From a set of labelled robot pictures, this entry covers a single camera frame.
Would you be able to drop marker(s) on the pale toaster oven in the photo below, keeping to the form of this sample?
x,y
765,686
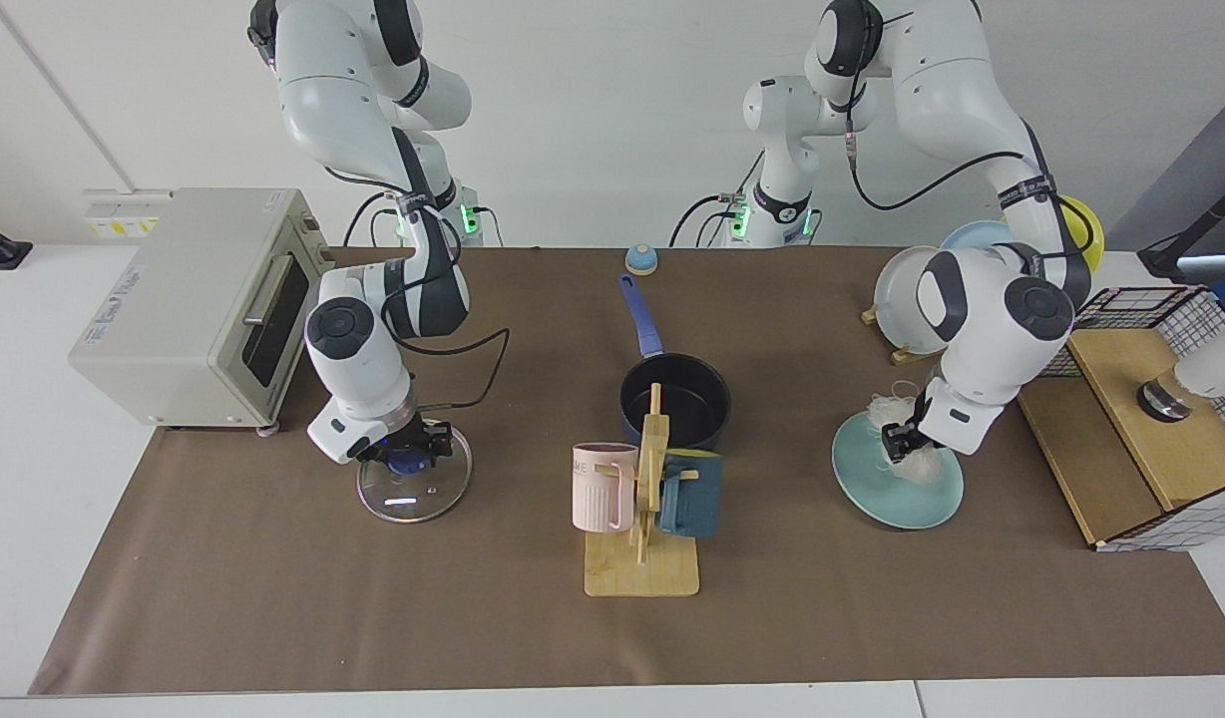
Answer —
x,y
154,339

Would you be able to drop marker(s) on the dark blue cup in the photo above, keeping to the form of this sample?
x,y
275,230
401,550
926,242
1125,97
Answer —
x,y
697,499

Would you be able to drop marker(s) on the white vermicelli bundle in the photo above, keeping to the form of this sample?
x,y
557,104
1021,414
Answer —
x,y
922,467

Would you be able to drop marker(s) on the wooden plate rack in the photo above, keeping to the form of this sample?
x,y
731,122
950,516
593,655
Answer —
x,y
907,354

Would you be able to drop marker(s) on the wooden cup stand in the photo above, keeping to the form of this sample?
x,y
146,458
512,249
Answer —
x,y
642,573

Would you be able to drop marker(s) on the white wall trunking yellow labels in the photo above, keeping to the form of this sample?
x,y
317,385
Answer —
x,y
124,211

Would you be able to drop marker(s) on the white plate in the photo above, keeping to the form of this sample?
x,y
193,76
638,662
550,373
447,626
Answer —
x,y
897,299

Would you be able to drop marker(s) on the yellow plate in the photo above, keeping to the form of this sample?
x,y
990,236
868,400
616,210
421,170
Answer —
x,y
1089,234

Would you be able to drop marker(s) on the small blue round thing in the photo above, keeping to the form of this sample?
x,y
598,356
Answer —
x,y
641,261

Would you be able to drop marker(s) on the teal plate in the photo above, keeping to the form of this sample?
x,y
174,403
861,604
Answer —
x,y
902,504

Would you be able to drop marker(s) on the glass lid with blue knob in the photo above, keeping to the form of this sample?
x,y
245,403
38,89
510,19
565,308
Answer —
x,y
413,499

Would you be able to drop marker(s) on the pink ribbed cup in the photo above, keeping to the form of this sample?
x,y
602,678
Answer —
x,y
598,494

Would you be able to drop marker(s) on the light blue plate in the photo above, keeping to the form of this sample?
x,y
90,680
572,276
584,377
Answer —
x,y
977,237

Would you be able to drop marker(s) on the brown table cloth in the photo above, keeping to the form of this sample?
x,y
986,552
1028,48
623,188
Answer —
x,y
373,598

